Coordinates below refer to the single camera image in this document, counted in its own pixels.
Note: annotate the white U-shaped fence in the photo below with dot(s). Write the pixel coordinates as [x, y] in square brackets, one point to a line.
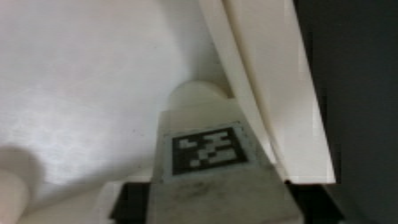
[260, 46]

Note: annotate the white table leg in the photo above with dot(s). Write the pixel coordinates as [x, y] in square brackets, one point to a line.
[216, 184]

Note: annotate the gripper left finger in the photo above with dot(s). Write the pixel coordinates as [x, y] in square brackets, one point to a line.
[131, 207]

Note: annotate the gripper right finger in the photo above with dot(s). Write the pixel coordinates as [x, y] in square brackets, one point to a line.
[317, 205]

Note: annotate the white square tabletop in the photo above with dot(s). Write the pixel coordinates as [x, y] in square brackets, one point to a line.
[97, 55]

